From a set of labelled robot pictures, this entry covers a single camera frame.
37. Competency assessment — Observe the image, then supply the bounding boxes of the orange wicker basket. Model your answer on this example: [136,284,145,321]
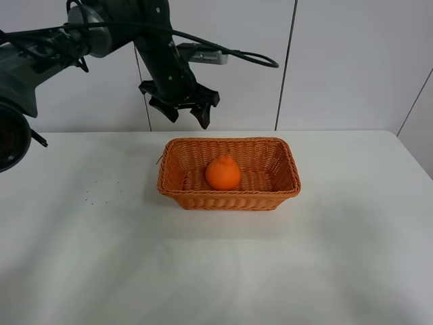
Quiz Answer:
[157,137,301,211]

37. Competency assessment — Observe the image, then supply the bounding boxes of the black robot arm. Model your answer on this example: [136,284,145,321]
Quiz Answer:
[1,1,220,171]

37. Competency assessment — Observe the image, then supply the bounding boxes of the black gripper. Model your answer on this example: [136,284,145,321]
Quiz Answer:
[134,0,221,130]

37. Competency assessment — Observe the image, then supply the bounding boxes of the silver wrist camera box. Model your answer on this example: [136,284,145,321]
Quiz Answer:
[177,43,228,65]

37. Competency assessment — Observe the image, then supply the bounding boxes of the orange with stem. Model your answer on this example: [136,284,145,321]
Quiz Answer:
[205,153,241,191]

